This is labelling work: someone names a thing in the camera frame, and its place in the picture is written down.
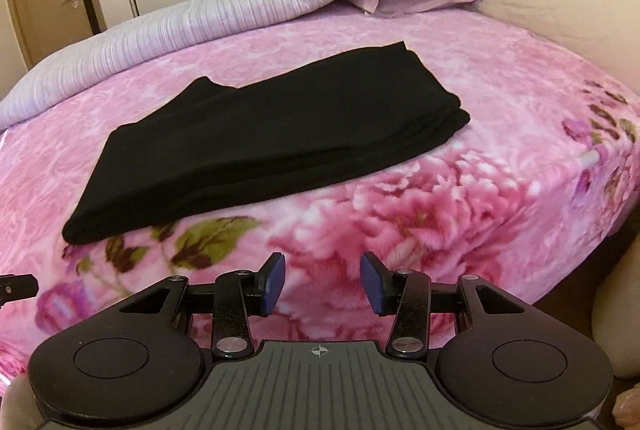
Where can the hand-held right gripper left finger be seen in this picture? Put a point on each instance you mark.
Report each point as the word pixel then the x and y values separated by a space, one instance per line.
pixel 272 285

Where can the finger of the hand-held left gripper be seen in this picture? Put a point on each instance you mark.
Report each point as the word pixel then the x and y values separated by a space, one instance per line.
pixel 20 289

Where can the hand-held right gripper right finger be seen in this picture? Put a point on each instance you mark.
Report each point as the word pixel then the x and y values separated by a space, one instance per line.
pixel 374 285

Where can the black garment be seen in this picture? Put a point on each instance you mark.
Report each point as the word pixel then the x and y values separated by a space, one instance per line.
pixel 260 135

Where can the pink floral blanket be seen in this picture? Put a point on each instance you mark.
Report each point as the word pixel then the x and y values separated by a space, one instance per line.
pixel 500 85

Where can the white plastic bucket with lid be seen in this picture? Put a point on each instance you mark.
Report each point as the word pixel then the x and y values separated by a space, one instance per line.
pixel 620 310

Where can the white blanket label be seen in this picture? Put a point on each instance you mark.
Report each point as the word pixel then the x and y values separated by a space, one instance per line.
pixel 587 158

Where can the lilac striped duvet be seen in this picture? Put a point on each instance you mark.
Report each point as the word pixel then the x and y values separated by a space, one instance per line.
pixel 200 15

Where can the long cream headboard cushion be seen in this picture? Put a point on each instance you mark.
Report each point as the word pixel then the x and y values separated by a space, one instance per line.
pixel 550 0

